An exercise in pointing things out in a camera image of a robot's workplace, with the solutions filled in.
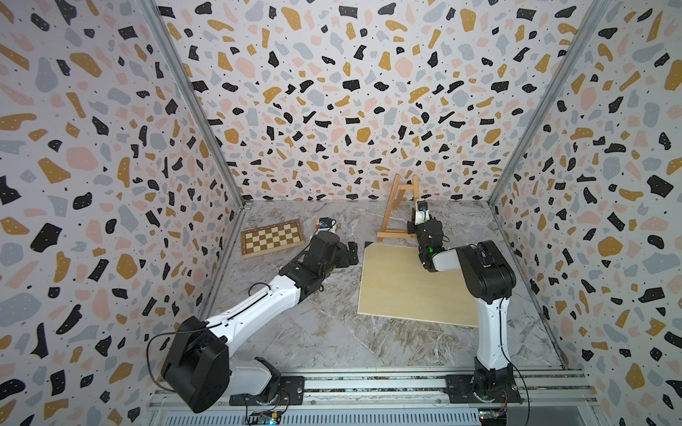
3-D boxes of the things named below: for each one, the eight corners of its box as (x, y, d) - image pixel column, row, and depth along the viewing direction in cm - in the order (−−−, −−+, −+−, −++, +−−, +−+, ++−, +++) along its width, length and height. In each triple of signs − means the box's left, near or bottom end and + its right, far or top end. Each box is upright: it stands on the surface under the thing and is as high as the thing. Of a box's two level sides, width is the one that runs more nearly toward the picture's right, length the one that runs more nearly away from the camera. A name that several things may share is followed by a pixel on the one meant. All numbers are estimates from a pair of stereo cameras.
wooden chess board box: (244, 259, 104) (241, 254, 101) (242, 236, 111) (240, 231, 109) (305, 244, 109) (304, 239, 107) (300, 223, 116) (299, 218, 114)
